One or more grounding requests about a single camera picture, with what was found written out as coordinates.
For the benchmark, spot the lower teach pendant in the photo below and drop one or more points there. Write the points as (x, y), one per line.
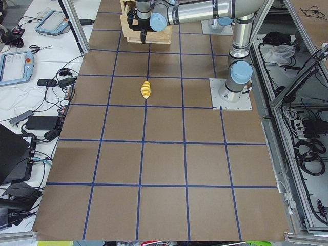
(16, 67)

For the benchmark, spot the toy bread loaf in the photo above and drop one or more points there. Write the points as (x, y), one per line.
(145, 90)

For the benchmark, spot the black laptop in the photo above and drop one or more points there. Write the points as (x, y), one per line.
(17, 151)

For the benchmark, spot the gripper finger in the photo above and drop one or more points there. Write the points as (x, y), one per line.
(143, 36)

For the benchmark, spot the teach pendant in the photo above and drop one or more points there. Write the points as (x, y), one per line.
(54, 23)
(16, 67)

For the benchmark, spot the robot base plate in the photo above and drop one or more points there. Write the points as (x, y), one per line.
(223, 99)

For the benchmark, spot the white crumpled cloth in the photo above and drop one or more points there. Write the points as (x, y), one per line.
(281, 55)

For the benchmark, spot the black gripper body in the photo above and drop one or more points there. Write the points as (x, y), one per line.
(143, 24)

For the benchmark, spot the upper teach pendant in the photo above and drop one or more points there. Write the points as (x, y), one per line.
(54, 23)

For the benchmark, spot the aluminium frame post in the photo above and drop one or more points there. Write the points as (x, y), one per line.
(71, 16)

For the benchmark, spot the black scissors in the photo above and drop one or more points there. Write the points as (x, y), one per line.
(35, 48)

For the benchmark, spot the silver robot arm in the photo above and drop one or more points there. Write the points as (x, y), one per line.
(145, 8)
(155, 16)

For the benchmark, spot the wooden drawer cabinet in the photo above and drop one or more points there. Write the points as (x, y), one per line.
(162, 37)

